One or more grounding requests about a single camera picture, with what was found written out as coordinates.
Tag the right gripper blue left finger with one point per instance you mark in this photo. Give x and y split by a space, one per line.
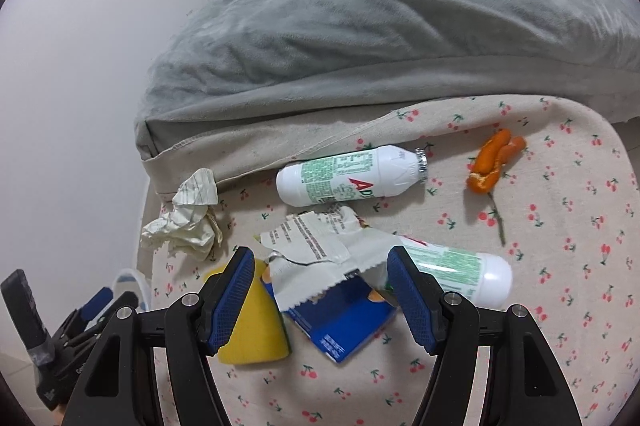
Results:
223 296

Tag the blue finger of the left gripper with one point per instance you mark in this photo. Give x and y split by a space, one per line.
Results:
96 304
126 299

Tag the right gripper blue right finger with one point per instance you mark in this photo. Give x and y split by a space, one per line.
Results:
418 295

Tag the white torn printed wrapper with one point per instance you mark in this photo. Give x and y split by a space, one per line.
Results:
312 252

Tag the yellow sponge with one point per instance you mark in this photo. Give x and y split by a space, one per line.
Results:
259 334

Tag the pale green paper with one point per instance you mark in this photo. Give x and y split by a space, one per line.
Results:
189 225

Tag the white green capless bottle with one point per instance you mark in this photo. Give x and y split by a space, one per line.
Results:
484 279

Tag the white green yogurt bottle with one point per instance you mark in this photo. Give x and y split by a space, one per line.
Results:
383 172

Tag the orange peel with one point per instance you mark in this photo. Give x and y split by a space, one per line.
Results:
495 153

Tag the blue torn cardboard box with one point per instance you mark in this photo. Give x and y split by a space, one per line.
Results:
339 322

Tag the person's left hand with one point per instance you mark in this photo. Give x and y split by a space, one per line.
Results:
58 416

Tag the cherry print tablecloth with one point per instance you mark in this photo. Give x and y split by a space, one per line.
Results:
564 349

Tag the grey blanket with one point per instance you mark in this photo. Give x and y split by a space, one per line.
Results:
237 62

